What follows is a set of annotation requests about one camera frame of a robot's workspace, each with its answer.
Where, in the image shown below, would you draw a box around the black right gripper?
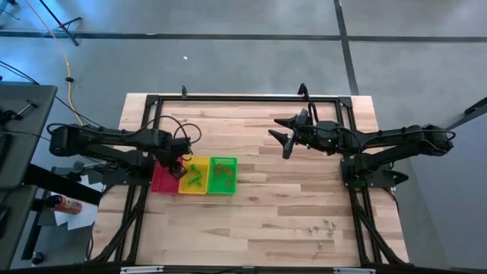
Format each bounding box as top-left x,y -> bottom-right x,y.
268,109 -> 339,160

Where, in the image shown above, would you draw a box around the red plastic basket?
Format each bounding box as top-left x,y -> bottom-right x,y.
151,158 -> 184,195

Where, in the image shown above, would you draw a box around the yellow plastic basket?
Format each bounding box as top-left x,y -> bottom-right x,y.
178,156 -> 211,195

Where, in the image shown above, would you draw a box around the green plastic basket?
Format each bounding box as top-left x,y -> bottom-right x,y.
207,156 -> 238,195

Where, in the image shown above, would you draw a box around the white paper sheets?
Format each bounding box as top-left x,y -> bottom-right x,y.
53,174 -> 104,231

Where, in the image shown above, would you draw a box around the black metal beam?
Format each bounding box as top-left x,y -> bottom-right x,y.
22,162 -> 104,206

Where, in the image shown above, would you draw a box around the orange spray can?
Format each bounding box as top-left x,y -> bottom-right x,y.
45,193 -> 84,215

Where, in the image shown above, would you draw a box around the grey side table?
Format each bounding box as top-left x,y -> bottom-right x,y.
0,82 -> 59,269

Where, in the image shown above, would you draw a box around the black clamp tool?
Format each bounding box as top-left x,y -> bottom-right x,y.
0,98 -> 40,126

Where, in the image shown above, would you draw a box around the black tripod stand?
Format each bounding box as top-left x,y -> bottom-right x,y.
37,0 -> 83,46

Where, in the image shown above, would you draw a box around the grey rolling table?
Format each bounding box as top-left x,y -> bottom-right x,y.
409,97 -> 487,274

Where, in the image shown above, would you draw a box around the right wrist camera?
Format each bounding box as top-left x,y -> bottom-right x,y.
298,113 -> 317,134

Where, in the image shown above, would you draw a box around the black aluminium table frame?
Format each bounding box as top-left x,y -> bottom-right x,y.
91,93 -> 410,267

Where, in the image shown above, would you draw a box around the yellow extension cable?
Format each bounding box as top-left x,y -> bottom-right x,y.
23,0 -> 85,127

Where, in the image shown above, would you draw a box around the silver metal bracket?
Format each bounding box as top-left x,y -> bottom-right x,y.
333,267 -> 377,274
120,266 -> 165,274

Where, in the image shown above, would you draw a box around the black floor cable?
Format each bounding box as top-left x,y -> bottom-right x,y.
0,59 -> 96,129

